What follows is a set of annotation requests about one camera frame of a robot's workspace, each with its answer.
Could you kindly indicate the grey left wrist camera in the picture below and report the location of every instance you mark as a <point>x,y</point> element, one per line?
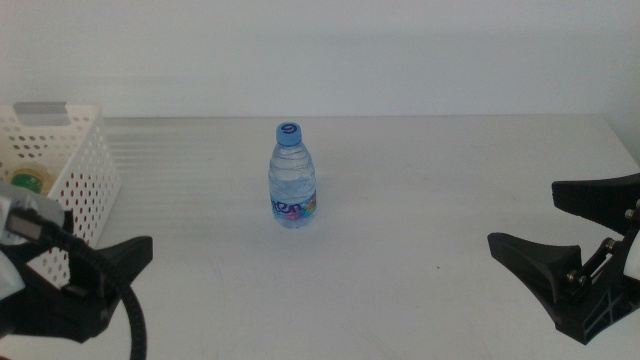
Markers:
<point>35,205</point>

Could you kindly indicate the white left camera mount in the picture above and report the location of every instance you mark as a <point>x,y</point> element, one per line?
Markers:
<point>7,275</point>

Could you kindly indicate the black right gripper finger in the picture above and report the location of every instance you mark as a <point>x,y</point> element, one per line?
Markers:
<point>540,260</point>
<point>600,200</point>

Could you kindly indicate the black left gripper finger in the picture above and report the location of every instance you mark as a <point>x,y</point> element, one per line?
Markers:
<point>130,257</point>

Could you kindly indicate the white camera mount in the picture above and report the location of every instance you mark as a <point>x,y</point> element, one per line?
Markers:
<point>7,275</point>
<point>634,255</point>

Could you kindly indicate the yellow juice bottle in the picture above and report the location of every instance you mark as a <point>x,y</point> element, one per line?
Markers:
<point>27,181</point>

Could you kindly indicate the clear water bottle blue cap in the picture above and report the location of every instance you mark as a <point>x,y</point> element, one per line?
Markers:
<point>292,180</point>

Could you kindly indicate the white perforated plastic basket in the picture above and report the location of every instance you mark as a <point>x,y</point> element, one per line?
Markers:
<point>80,150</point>

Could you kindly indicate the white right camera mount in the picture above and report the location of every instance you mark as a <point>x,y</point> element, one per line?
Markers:
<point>634,255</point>

